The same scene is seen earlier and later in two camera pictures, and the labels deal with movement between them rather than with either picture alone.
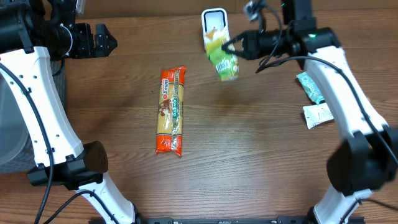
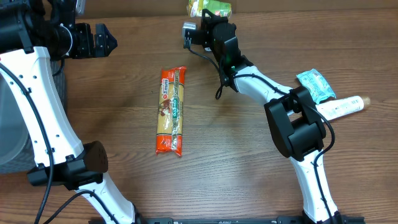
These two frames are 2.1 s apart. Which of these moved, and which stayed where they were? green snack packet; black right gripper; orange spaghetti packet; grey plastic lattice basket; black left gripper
Moved: green snack packet; black right gripper
Stayed: grey plastic lattice basket; black left gripper; orange spaghetti packet
